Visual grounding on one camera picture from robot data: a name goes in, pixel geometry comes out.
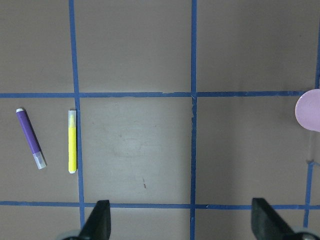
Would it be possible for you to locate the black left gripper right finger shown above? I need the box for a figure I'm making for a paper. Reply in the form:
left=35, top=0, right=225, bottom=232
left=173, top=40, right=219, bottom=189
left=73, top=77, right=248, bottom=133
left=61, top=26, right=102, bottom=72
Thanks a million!
left=251, top=198, right=298, bottom=240

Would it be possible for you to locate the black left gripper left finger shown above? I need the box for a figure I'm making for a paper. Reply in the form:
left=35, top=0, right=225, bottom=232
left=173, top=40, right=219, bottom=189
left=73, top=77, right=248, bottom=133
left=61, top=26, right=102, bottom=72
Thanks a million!
left=78, top=200, right=111, bottom=240

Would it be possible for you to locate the purple pen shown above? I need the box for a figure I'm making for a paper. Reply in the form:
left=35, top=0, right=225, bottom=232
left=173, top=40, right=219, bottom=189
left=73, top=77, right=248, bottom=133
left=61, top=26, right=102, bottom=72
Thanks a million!
left=16, top=108, right=47, bottom=170

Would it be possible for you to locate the pink plastic cup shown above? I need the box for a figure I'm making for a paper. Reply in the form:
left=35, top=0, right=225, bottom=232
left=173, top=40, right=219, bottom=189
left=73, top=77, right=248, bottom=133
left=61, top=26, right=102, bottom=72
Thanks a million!
left=295, top=89, right=320, bottom=132

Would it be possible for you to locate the yellow pen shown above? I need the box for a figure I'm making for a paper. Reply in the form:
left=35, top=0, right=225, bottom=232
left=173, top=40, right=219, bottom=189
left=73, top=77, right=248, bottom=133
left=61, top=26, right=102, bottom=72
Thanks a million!
left=68, top=110, right=77, bottom=174

